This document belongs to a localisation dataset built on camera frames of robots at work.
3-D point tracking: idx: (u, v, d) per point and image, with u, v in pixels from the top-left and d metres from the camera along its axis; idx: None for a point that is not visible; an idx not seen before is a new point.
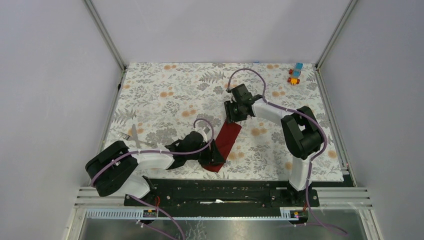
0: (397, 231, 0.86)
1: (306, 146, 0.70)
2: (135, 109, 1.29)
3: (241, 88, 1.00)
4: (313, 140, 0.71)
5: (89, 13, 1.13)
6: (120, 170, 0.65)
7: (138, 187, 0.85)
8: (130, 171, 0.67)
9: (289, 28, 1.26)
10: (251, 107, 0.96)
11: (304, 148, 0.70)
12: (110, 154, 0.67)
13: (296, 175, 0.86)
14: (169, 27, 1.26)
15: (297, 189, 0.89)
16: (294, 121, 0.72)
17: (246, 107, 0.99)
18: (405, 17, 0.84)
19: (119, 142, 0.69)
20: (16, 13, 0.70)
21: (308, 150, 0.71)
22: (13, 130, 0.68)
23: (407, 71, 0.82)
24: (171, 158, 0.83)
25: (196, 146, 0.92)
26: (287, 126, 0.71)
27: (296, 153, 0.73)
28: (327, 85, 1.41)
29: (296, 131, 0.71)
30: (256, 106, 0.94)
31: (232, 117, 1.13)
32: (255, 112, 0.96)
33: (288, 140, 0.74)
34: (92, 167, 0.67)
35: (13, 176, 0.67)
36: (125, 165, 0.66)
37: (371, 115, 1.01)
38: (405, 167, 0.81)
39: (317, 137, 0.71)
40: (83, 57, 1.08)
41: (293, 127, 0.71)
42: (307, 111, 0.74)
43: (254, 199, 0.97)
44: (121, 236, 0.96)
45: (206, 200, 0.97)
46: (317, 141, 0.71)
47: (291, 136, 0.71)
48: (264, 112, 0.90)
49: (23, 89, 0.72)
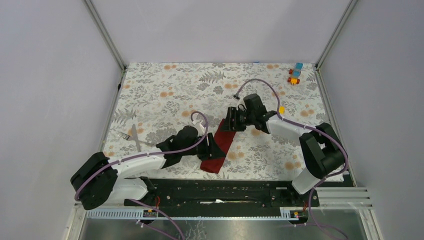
0: (397, 231, 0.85)
1: (328, 166, 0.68)
2: (135, 109, 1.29)
3: (256, 101, 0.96)
4: (335, 160, 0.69)
5: (88, 13, 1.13)
6: (98, 184, 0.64)
7: (134, 191, 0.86)
8: (109, 184, 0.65)
9: (289, 27, 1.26)
10: (265, 123, 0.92)
11: (326, 169, 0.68)
12: (90, 168, 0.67)
13: (302, 181, 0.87)
14: (169, 27, 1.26)
15: (299, 192, 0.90)
16: (314, 139, 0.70)
17: (259, 122, 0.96)
18: (405, 16, 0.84)
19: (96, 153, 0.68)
20: (16, 12, 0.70)
21: (329, 170, 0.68)
22: (13, 130, 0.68)
23: (407, 71, 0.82)
24: (162, 158, 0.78)
25: (190, 141, 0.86)
26: (307, 145, 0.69)
27: (317, 174, 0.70)
28: (327, 85, 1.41)
29: (316, 150, 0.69)
30: (270, 123, 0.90)
31: (236, 127, 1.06)
32: (268, 127, 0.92)
33: (308, 160, 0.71)
34: (77, 182, 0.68)
35: (13, 176, 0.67)
36: (103, 179, 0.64)
37: (371, 115, 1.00)
38: (405, 167, 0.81)
39: (339, 156, 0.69)
40: (83, 56, 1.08)
41: (313, 145, 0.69)
42: (327, 129, 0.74)
43: (254, 199, 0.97)
44: (121, 236, 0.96)
45: (206, 200, 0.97)
46: (339, 161, 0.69)
47: (312, 155, 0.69)
48: (280, 129, 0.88)
49: (23, 89, 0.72)
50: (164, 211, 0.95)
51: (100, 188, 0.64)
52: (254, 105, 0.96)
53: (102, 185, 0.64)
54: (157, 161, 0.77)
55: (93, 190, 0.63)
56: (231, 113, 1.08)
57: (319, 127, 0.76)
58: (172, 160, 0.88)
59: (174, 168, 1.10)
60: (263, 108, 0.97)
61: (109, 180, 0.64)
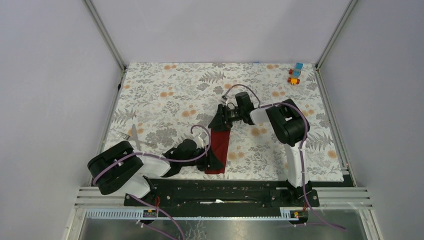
0: (397, 231, 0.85)
1: (291, 132, 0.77)
2: (135, 109, 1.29)
3: (245, 98, 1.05)
4: (300, 128, 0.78)
5: (89, 13, 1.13)
6: (124, 168, 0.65)
7: (140, 187, 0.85)
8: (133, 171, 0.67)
9: (289, 28, 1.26)
10: (250, 116, 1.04)
11: (290, 135, 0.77)
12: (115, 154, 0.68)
13: (292, 171, 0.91)
14: (169, 27, 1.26)
15: (295, 185, 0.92)
16: (277, 110, 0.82)
17: (246, 117, 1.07)
18: (405, 16, 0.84)
19: (124, 142, 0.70)
20: (16, 12, 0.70)
21: (294, 137, 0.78)
22: (13, 130, 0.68)
23: (407, 71, 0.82)
24: (168, 166, 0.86)
25: (190, 154, 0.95)
26: (272, 115, 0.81)
27: (283, 140, 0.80)
28: (327, 85, 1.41)
29: (280, 118, 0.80)
30: (252, 113, 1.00)
31: (227, 122, 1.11)
32: (252, 117, 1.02)
33: (275, 129, 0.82)
34: (96, 165, 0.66)
35: (12, 176, 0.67)
36: (129, 164, 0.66)
37: (371, 114, 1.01)
38: (405, 167, 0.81)
39: (303, 125, 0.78)
40: (83, 57, 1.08)
41: (277, 115, 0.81)
42: (290, 102, 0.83)
43: (254, 199, 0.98)
44: (121, 236, 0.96)
45: (206, 200, 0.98)
46: (302, 129, 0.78)
47: (277, 124, 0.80)
48: (260, 116, 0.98)
49: (22, 89, 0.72)
50: (165, 211, 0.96)
51: (125, 172, 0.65)
52: (243, 102, 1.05)
53: (127, 170, 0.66)
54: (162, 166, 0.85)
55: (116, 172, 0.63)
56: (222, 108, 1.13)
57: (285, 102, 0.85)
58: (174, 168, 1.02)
59: None
60: (251, 104, 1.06)
61: (134, 168, 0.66)
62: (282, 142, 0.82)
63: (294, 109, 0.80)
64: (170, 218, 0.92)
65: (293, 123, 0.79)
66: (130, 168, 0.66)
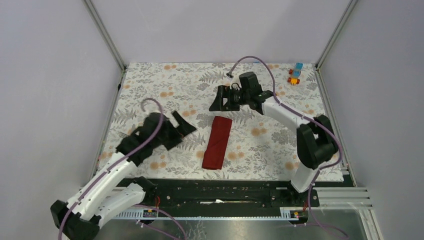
0: (397, 231, 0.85)
1: (319, 157, 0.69)
2: (135, 109, 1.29)
3: (251, 79, 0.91)
4: (327, 151, 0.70)
5: (89, 14, 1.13)
6: (72, 230, 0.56)
7: (131, 200, 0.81)
8: (84, 224, 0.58)
9: (289, 28, 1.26)
10: (261, 104, 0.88)
11: (317, 159, 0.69)
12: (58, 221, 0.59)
13: (300, 178, 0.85)
14: (168, 27, 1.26)
15: (299, 191, 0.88)
16: (311, 132, 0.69)
17: (254, 102, 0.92)
18: (404, 16, 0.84)
19: (52, 208, 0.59)
20: (16, 12, 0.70)
21: (319, 161, 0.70)
22: (14, 129, 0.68)
23: (407, 70, 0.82)
24: (125, 164, 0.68)
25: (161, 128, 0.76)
26: (303, 137, 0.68)
27: (307, 162, 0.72)
28: (327, 85, 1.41)
29: (311, 142, 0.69)
30: (266, 107, 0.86)
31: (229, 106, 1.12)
32: (264, 109, 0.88)
33: (301, 148, 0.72)
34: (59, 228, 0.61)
35: (13, 176, 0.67)
36: (71, 224, 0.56)
37: (371, 115, 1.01)
38: (405, 167, 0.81)
39: (330, 148, 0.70)
40: (84, 57, 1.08)
41: (308, 138, 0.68)
42: (324, 121, 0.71)
43: (254, 199, 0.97)
44: (122, 237, 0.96)
45: (206, 200, 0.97)
46: (329, 152, 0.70)
47: (306, 147, 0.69)
48: (275, 114, 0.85)
49: (23, 89, 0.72)
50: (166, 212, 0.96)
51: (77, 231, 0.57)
52: (249, 84, 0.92)
53: (75, 231, 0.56)
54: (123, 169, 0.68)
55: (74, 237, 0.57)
56: (222, 92, 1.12)
57: (316, 118, 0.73)
58: (142, 154, 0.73)
59: (174, 168, 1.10)
60: (259, 87, 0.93)
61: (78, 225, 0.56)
62: (306, 162, 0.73)
63: (328, 131, 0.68)
64: (171, 218, 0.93)
65: (321, 146, 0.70)
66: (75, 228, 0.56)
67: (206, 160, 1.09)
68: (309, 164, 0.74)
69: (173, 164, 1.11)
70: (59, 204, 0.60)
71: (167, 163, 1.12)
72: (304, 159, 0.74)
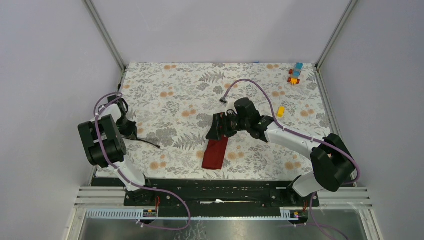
0: (398, 231, 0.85)
1: (341, 178, 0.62)
2: (135, 109, 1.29)
3: (249, 107, 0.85)
4: (346, 169, 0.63)
5: (89, 14, 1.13)
6: (108, 128, 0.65)
7: (137, 173, 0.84)
8: (114, 123, 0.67)
9: (289, 28, 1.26)
10: (265, 133, 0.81)
11: (339, 181, 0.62)
12: (89, 137, 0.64)
13: (305, 187, 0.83)
14: (168, 27, 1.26)
15: (302, 195, 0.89)
16: (326, 155, 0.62)
17: (256, 131, 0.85)
18: (405, 16, 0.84)
19: (80, 126, 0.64)
20: (17, 13, 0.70)
21: (342, 182, 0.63)
22: (14, 130, 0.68)
23: (407, 71, 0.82)
24: (114, 105, 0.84)
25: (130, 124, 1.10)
26: (319, 162, 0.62)
27: (330, 186, 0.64)
28: (327, 84, 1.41)
29: (328, 165, 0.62)
30: (270, 134, 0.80)
31: (227, 132, 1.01)
32: (268, 137, 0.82)
33: (317, 172, 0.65)
34: (94, 154, 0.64)
35: (13, 176, 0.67)
36: (107, 123, 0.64)
37: (371, 115, 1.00)
38: (405, 168, 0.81)
39: (349, 166, 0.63)
40: (83, 57, 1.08)
41: (325, 162, 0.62)
42: (336, 140, 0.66)
43: (254, 199, 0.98)
44: (122, 237, 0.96)
45: (206, 200, 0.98)
46: (350, 169, 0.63)
47: (324, 171, 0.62)
48: (280, 140, 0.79)
49: (23, 89, 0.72)
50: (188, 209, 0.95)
51: (111, 128, 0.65)
52: (247, 112, 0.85)
53: (110, 126, 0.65)
54: (115, 109, 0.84)
55: (113, 137, 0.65)
56: (218, 120, 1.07)
57: (327, 139, 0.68)
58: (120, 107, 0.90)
59: (174, 168, 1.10)
60: (258, 114, 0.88)
61: (111, 118, 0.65)
62: (327, 187, 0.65)
63: (343, 153, 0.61)
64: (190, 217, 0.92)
65: (339, 166, 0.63)
66: (110, 122, 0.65)
67: (206, 160, 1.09)
68: (330, 189, 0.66)
69: (173, 164, 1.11)
70: (84, 126, 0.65)
71: (167, 163, 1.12)
72: (323, 184, 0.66)
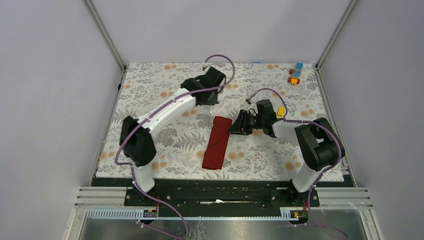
0: (398, 231, 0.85)
1: (323, 157, 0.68)
2: (135, 109, 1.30)
3: (267, 106, 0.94)
4: (333, 153, 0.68)
5: (89, 14, 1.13)
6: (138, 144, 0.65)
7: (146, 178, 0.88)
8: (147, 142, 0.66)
9: (289, 27, 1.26)
10: (272, 126, 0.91)
11: (321, 160, 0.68)
12: (124, 131, 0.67)
13: (300, 178, 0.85)
14: (168, 27, 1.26)
15: (299, 191, 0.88)
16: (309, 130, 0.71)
17: (267, 128, 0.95)
18: (404, 16, 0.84)
19: (127, 118, 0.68)
20: (16, 13, 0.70)
21: (324, 163, 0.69)
22: (15, 130, 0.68)
23: (407, 71, 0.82)
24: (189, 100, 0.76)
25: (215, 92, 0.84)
26: (301, 135, 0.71)
27: (312, 165, 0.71)
28: (327, 84, 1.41)
29: (310, 141, 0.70)
30: (275, 126, 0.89)
31: (244, 128, 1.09)
32: (274, 130, 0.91)
33: (304, 151, 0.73)
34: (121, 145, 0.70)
35: (13, 177, 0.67)
36: (139, 139, 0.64)
37: (371, 115, 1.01)
38: (405, 168, 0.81)
39: (336, 149, 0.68)
40: (84, 57, 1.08)
41: (307, 136, 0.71)
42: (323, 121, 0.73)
43: (254, 199, 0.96)
44: (122, 237, 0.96)
45: (206, 200, 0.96)
46: (336, 154, 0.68)
47: (306, 146, 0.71)
48: (282, 130, 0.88)
49: (23, 89, 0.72)
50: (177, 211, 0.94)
51: (140, 145, 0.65)
52: (265, 111, 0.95)
53: (140, 144, 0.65)
54: (187, 102, 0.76)
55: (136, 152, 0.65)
56: (243, 114, 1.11)
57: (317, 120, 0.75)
58: (203, 95, 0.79)
59: (174, 168, 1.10)
60: (274, 114, 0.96)
61: (146, 137, 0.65)
62: (309, 165, 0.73)
63: (328, 133, 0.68)
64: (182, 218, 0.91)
65: (326, 147, 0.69)
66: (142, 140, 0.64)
67: (206, 160, 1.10)
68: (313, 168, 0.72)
69: (173, 164, 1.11)
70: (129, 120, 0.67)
71: (167, 163, 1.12)
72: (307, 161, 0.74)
